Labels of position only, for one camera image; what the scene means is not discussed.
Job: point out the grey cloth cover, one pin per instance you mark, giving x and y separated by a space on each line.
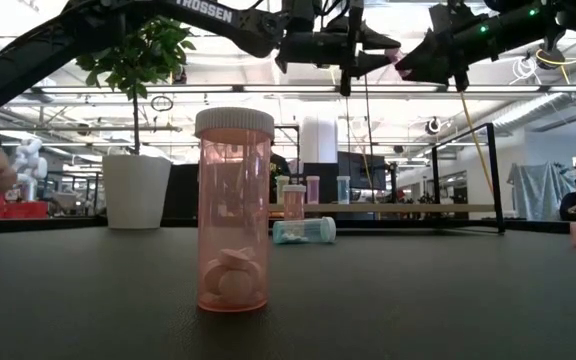
538 192

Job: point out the silver ventilation duct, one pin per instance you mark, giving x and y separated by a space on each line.
543 107

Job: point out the yellow medicine bottle white cap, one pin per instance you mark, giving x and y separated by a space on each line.
279 192

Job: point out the long fluorescent light strip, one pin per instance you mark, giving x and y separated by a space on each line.
193 89

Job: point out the green plant in white pot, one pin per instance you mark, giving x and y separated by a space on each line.
135 192

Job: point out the light purple medicine bottle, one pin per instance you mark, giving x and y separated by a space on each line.
313 192

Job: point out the salmon medicine bottle white cap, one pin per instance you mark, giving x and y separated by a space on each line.
233 215
294 202

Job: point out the teal medicine bottle white cap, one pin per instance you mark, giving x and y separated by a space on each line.
303 231

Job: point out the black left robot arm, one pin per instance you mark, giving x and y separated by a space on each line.
43 50

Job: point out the blue medicine bottle white cap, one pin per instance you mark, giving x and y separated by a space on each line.
343 192

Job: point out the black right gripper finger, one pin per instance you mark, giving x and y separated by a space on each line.
433 62

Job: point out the black monitor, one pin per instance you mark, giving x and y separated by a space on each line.
363 170

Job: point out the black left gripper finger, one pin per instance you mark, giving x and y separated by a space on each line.
374 62
375 39

